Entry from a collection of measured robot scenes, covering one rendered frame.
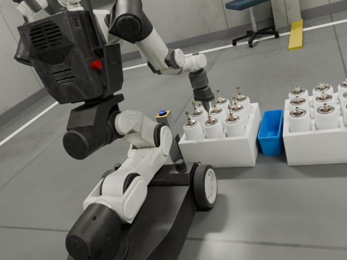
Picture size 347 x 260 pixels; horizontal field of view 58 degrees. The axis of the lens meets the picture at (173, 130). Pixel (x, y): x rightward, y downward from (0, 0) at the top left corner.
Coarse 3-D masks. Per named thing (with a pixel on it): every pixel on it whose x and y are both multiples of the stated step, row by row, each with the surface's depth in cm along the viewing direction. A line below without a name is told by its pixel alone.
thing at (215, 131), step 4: (216, 124) 164; (220, 124) 166; (204, 128) 167; (208, 128) 165; (212, 128) 164; (216, 128) 164; (220, 128) 166; (208, 132) 166; (212, 132) 165; (216, 132) 165; (220, 132) 166; (208, 136) 168; (212, 136) 166; (216, 136) 166; (220, 136) 167
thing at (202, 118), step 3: (204, 114) 180; (192, 117) 180; (195, 117) 179; (198, 117) 178; (201, 117) 178; (204, 117) 180; (198, 120) 179; (201, 120) 179; (204, 120) 180; (201, 123) 180; (201, 126) 181
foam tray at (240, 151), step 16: (256, 112) 179; (224, 128) 173; (256, 128) 175; (192, 144) 170; (208, 144) 166; (224, 144) 163; (240, 144) 159; (256, 144) 172; (192, 160) 176; (208, 160) 172; (224, 160) 168; (240, 160) 165
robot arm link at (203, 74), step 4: (196, 52) 155; (192, 72) 152; (196, 72) 152; (200, 72) 152; (204, 72) 153; (188, 76) 155; (192, 76) 152; (196, 76) 151; (200, 76) 152; (204, 76) 153; (192, 80) 154; (196, 80) 152
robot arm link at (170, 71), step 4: (188, 60) 141; (188, 64) 140; (168, 68) 128; (172, 68) 128; (180, 68) 131; (184, 68) 136; (188, 68) 141; (160, 72) 132; (164, 72) 131; (168, 72) 130; (172, 72) 130; (176, 72) 130; (180, 72) 135
